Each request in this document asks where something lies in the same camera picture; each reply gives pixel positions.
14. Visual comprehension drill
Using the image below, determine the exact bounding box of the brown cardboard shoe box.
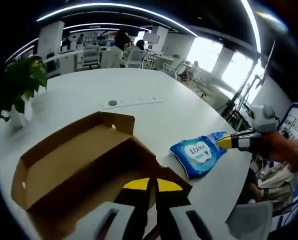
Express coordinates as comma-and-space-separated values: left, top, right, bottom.
10, 111, 193, 240

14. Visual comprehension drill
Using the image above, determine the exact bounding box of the white table socket panel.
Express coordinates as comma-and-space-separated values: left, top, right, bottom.
102, 96, 164, 110

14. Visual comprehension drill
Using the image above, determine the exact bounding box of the green potted plant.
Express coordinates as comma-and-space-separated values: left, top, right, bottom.
0, 56, 48, 129

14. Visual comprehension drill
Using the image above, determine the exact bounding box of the grey mesh office chair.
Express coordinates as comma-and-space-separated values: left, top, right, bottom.
226, 199, 274, 240

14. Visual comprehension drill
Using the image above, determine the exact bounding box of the person's right hand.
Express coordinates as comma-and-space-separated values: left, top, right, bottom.
253, 131, 297, 173

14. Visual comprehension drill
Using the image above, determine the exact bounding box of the blue photo display board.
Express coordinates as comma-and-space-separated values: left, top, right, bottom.
280, 102, 298, 201

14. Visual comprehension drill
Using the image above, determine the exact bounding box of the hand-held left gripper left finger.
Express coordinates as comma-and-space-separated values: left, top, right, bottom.
72, 176, 152, 240

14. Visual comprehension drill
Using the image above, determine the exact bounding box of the white office chair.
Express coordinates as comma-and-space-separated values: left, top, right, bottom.
163, 59, 186, 78
125, 48, 148, 69

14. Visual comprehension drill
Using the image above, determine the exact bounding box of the black tripod stand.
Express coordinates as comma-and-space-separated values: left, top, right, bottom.
223, 39, 277, 131

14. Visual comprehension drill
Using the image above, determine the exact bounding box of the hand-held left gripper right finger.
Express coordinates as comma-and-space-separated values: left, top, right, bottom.
156, 177, 229, 240

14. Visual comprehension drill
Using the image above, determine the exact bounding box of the blue wipes pack soft item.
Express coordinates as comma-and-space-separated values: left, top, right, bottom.
170, 131, 228, 180

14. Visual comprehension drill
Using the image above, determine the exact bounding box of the ceiling light strip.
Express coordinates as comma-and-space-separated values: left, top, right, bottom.
241, 0, 262, 53
36, 2, 198, 38

